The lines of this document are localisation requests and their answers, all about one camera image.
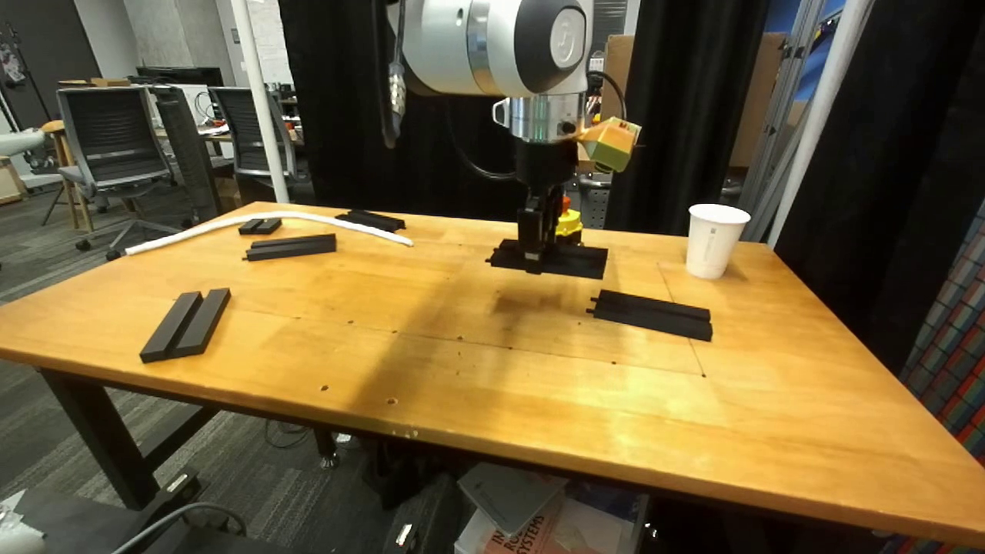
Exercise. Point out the white curved plastic tube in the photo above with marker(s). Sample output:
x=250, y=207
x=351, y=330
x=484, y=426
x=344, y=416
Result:
x=172, y=234

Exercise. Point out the grey office chair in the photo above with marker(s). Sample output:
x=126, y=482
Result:
x=111, y=134
x=188, y=155
x=241, y=126

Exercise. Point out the white paper cup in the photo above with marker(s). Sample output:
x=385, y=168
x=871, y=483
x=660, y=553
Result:
x=716, y=243

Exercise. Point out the black curtain beside patterned backdrop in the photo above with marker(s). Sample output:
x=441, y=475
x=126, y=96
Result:
x=904, y=155

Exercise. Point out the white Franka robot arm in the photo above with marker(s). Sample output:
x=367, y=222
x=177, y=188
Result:
x=482, y=47

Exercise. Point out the multicoloured patterned backdrop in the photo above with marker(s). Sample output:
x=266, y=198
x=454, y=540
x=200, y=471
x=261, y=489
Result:
x=959, y=341

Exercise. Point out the black table leg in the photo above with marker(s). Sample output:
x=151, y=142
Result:
x=97, y=433

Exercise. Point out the narrow black curtain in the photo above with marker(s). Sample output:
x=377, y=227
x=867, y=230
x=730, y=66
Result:
x=686, y=113

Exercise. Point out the brown cardboard box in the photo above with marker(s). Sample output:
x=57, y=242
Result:
x=620, y=72

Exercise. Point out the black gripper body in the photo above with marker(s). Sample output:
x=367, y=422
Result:
x=544, y=169

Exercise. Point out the black grooved track piece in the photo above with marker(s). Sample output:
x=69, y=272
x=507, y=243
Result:
x=572, y=262
x=290, y=247
x=650, y=315
x=369, y=219
x=187, y=329

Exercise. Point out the small black grooved block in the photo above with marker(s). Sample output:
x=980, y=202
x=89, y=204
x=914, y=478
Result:
x=258, y=227

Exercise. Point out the black bag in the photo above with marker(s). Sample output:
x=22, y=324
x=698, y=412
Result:
x=431, y=519

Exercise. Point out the white slanted pole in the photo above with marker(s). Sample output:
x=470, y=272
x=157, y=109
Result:
x=826, y=104
x=258, y=104

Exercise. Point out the grey flat box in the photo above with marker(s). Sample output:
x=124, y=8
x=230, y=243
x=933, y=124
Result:
x=508, y=497

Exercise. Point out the wide black curtain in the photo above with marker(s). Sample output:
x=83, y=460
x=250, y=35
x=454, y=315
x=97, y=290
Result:
x=340, y=124

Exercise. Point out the yellow green wrist box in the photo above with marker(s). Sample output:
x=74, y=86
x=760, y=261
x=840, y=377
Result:
x=612, y=142

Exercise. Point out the black seat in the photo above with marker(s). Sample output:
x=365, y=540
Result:
x=81, y=523

